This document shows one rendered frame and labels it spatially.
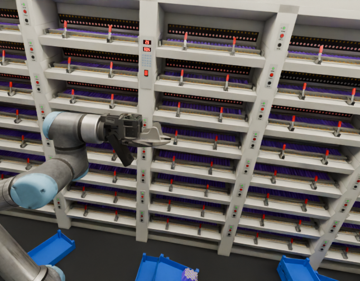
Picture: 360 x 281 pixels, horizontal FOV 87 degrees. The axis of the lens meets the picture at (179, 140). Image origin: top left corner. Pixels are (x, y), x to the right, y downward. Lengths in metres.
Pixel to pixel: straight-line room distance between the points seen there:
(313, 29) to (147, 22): 0.97
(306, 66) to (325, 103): 0.24
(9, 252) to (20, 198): 0.61
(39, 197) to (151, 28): 0.95
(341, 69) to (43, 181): 1.39
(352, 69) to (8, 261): 1.88
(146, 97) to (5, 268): 1.04
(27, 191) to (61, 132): 0.18
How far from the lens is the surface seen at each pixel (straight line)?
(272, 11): 1.23
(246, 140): 1.27
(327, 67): 1.33
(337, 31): 1.57
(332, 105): 1.39
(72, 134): 0.64
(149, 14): 1.21
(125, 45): 1.24
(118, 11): 1.49
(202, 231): 1.75
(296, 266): 1.97
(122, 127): 0.58
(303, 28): 1.49
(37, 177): 0.60
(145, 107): 1.23
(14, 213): 2.38
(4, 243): 1.20
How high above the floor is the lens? 1.44
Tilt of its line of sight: 22 degrees down
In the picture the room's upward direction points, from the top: 6 degrees clockwise
